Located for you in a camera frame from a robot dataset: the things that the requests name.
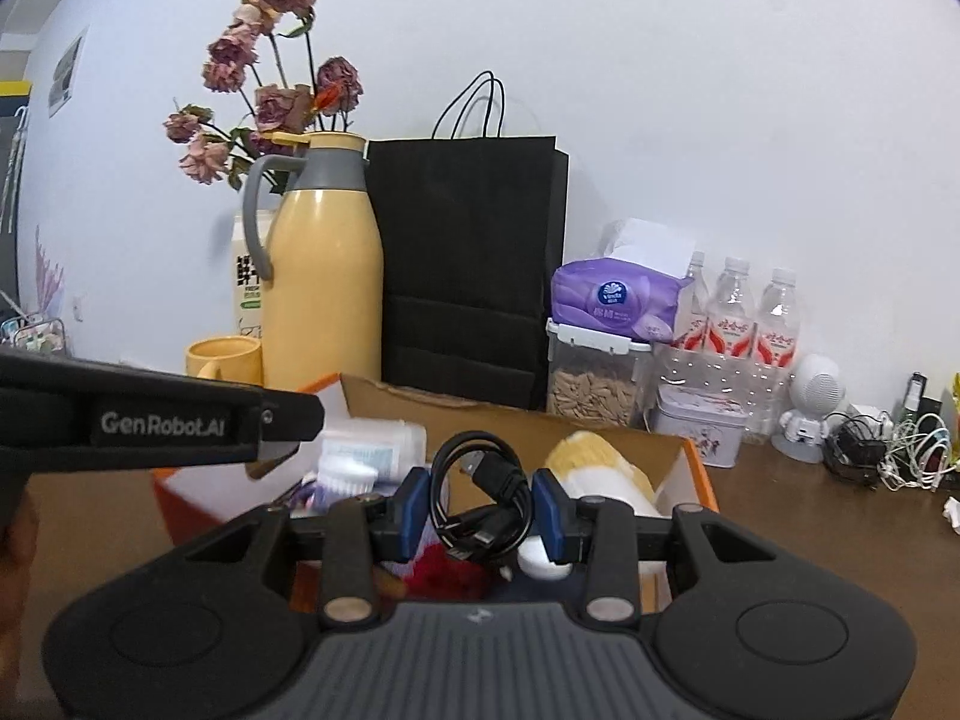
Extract black paper bag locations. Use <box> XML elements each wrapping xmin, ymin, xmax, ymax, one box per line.
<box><xmin>366</xmin><ymin>71</ymin><xmax>569</xmax><ymax>413</ymax></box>

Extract purple plant wall sticker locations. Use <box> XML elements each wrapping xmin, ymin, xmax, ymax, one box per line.
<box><xmin>34</xmin><ymin>225</ymin><xmax>68</xmax><ymax>316</ymax></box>

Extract framed wall picture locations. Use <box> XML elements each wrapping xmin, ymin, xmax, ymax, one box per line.
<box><xmin>49</xmin><ymin>36</ymin><xmax>85</xmax><ymax>117</ymax></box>

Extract clear water bottle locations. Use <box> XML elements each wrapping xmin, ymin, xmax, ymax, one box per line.
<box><xmin>750</xmin><ymin>268</ymin><xmax>802</xmax><ymax>443</ymax></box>
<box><xmin>701</xmin><ymin>256</ymin><xmax>753</xmax><ymax>391</ymax></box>
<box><xmin>671</xmin><ymin>251</ymin><xmax>710</xmax><ymax>350</ymax></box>

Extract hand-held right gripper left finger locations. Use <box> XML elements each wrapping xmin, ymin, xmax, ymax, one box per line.
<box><xmin>180</xmin><ymin>467</ymin><xmax>432</xmax><ymax>631</ymax></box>

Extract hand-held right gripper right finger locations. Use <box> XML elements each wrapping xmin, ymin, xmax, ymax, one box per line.
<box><xmin>531</xmin><ymin>467</ymin><xmax>777</xmax><ymax>627</ymax></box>

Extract white milk carton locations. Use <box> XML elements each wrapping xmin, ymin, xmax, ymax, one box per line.
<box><xmin>232</xmin><ymin>211</ymin><xmax>275</xmax><ymax>342</ymax></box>

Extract white tin box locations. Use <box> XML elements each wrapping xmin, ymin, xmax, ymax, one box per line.
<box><xmin>649</xmin><ymin>384</ymin><xmax>747</xmax><ymax>468</ymax></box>

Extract yellow mug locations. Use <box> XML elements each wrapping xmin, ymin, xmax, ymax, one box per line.
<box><xmin>186</xmin><ymin>336</ymin><xmax>265</xmax><ymax>389</ymax></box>

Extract clear container of seeds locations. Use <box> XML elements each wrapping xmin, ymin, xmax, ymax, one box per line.
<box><xmin>545</xmin><ymin>319</ymin><xmax>657</xmax><ymax>430</ymax></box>

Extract red fluffy item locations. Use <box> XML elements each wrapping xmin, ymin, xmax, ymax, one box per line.
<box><xmin>409</xmin><ymin>544</ymin><xmax>492</xmax><ymax>601</ymax></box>

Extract metal wire rack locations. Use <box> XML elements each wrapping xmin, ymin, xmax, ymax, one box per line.
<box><xmin>0</xmin><ymin>315</ymin><xmax>68</xmax><ymax>353</ymax></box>

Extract white robot figure speaker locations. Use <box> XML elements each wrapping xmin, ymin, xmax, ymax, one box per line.
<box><xmin>772</xmin><ymin>354</ymin><xmax>845</xmax><ymax>464</ymax></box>

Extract clear plastic labelled container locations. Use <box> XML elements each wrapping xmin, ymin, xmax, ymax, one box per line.
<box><xmin>315</xmin><ymin>420</ymin><xmax>428</xmax><ymax>500</ymax></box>

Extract purple tissue pack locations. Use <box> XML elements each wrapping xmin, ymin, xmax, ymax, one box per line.
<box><xmin>551</xmin><ymin>217</ymin><xmax>697</xmax><ymax>344</ymax></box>

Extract yellow thermos jug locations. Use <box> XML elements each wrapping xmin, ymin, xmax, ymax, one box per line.
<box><xmin>241</xmin><ymin>131</ymin><xmax>385</xmax><ymax>395</ymax></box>

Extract white charging cables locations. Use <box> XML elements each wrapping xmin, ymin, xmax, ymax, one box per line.
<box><xmin>877</xmin><ymin>416</ymin><xmax>957</xmax><ymax>492</ymax></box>

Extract dried pink flowers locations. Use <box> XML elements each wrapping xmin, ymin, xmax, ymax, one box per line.
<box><xmin>163</xmin><ymin>0</ymin><xmax>365</xmax><ymax>188</ymax></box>

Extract small dark bottle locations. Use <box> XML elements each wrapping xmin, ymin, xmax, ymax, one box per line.
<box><xmin>904</xmin><ymin>373</ymin><xmax>942</xmax><ymax>421</ymax></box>

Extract orange cardboard box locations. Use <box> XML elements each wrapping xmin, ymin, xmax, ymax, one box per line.
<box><xmin>150</xmin><ymin>373</ymin><xmax>719</xmax><ymax>616</ymax></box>

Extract purple patterned pouch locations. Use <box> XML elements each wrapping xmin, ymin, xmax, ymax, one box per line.
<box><xmin>289</xmin><ymin>480</ymin><xmax>398</xmax><ymax>518</ymax></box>

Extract yellow white plush toy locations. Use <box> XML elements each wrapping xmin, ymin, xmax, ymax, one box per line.
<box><xmin>541</xmin><ymin>431</ymin><xmax>665</xmax><ymax>522</ymax></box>

